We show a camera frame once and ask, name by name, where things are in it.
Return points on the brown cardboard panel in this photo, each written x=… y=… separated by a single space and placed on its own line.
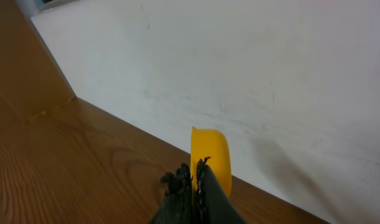
x=30 y=81

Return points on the yellow measuring scoop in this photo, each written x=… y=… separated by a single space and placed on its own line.
x=213 y=144

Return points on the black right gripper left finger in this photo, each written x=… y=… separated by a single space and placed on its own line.
x=176 y=207

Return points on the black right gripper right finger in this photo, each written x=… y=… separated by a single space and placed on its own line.
x=212 y=205

